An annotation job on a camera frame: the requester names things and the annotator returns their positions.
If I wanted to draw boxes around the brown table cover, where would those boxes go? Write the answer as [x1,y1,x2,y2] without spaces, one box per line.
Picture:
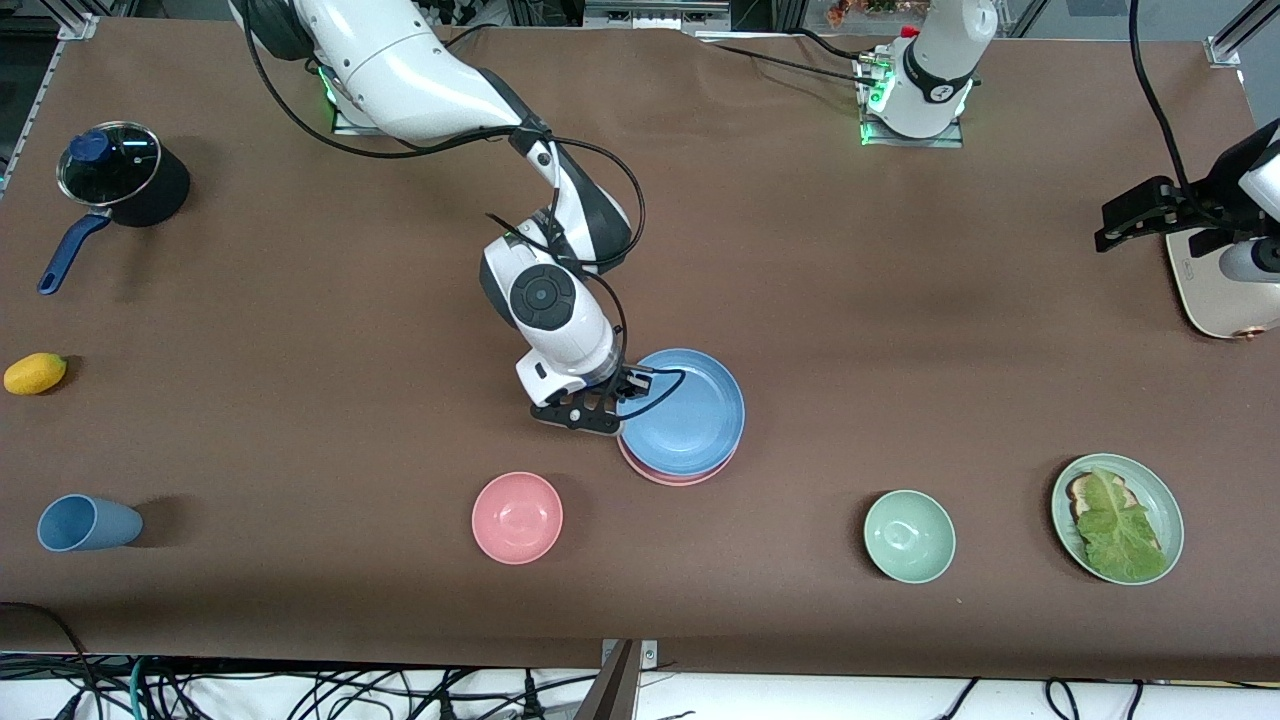
[0,18,1280,681]

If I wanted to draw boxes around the beige toaster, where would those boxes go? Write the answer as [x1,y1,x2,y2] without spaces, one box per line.
[1165,230,1280,341]

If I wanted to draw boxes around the pink bowl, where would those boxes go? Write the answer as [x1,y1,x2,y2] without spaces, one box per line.
[471,471,564,566]

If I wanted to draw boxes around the pink plate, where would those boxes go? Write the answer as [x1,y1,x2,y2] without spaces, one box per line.
[617,430,739,488]

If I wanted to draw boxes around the aluminium frame profile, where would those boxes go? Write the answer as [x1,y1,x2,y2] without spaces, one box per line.
[585,0,731,33]

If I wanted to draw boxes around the aluminium side rail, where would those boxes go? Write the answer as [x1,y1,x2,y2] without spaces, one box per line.
[0,10,101,196]

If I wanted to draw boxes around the green lettuce leaf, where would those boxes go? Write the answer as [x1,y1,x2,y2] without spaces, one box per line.
[1075,467,1169,583]

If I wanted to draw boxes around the aluminium corner rail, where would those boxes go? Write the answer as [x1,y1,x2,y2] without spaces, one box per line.
[1205,0,1280,69]

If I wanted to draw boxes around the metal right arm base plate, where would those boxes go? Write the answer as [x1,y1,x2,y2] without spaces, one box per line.
[332,95,386,136]

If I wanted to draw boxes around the black pot with blue handle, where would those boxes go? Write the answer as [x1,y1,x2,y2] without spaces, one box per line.
[37,121,192,297]

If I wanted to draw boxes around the yellow lemon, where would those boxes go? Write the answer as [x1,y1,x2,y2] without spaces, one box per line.
[3,352,68,396]

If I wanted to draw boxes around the small metal bracket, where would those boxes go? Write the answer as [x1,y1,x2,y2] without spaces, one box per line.
[600,638,659,671]

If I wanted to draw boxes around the blue cup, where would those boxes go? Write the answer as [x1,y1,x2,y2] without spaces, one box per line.
[37,494,144,553]

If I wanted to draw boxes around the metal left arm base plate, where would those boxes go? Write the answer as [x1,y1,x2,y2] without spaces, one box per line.
[860,55,966,149]

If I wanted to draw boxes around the blue plate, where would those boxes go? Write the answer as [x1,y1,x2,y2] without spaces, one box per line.
[617,348,747,478]

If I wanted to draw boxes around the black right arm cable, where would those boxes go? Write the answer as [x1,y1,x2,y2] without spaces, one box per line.
[240,0,691,421]

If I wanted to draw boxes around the black left base cable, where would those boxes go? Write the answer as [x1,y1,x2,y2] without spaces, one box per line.
[700,28,886,91]

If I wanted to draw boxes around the green bowl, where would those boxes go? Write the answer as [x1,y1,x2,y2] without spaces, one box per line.
[863,489,957,584]

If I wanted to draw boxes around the dark wooden post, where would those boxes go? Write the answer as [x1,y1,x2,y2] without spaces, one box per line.
[575,640,641,720]

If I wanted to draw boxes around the toasted bread slice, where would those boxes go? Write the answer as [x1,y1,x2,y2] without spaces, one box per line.
[1066,473,1141,521]

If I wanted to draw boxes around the green plate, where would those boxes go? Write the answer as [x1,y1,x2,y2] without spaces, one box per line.
[1050,453,1186,586]

